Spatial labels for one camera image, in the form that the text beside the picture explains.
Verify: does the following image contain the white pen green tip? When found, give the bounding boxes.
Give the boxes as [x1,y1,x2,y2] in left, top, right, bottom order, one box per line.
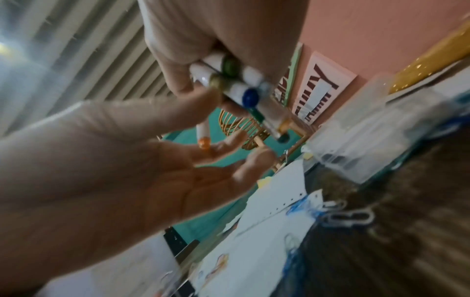
[201,51,239,77]

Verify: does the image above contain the green name sign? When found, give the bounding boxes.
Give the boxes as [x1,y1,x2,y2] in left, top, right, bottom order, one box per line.
[273,42,304,105]

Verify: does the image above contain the white pen olive tip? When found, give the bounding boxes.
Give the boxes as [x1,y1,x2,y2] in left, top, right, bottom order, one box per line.
[189,62,227,91]

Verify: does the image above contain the white pen teal ends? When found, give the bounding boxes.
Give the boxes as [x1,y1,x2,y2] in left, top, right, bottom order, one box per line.
[253,105,291,144]

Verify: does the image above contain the pile of coloured paper clips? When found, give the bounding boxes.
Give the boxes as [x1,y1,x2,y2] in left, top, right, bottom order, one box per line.
[198,198,375,279]

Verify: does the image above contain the white pen blue tip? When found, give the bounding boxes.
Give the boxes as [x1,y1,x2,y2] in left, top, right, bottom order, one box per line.
[222,82,264,109]

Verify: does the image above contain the person's left hand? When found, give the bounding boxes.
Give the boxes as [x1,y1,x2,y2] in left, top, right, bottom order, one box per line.
[0,87,278,294]

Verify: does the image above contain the small clear paper clip case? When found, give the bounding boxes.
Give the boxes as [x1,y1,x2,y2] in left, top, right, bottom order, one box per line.
[303,72,464,185]

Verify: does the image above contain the person's right hand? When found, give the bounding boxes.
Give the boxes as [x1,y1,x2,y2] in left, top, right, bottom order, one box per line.
[137,0,309,117]

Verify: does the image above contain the pink name sign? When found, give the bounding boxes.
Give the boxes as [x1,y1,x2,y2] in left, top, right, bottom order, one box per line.
[293,51,359,126]

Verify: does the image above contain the rattan basket stand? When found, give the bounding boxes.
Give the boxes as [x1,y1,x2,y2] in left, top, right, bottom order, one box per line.
[218,108,313,172]

